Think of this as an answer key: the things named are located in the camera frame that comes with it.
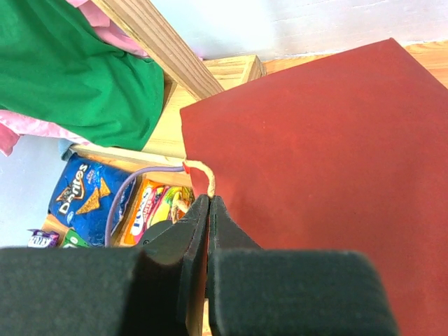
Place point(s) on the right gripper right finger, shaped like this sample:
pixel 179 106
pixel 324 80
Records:
pixel 256 291

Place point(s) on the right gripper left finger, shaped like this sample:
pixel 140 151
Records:
pixel 152 289

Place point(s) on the orange Tops candy bag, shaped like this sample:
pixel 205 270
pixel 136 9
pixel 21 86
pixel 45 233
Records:
pixel 154 203

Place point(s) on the yellow green candy bag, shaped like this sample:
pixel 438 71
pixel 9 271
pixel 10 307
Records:
pixel 73 240

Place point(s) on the blue Doritos chip bag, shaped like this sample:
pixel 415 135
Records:
pixel 83 197

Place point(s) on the purple Tops candy bag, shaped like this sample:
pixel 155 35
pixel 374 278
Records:
pixel 43 240

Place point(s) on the red brown paper bag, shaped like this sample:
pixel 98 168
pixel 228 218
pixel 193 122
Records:
pixel 344 152

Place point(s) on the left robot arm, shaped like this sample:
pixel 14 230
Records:
pixel 154 232

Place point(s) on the blue grey cloth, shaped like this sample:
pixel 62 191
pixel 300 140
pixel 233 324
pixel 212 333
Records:
pixel 65 148

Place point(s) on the wooden clothes rack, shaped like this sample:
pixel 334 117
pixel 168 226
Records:
pixel 187 79

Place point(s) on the green shirt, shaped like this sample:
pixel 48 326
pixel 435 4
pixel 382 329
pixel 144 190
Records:
pixel 77 77

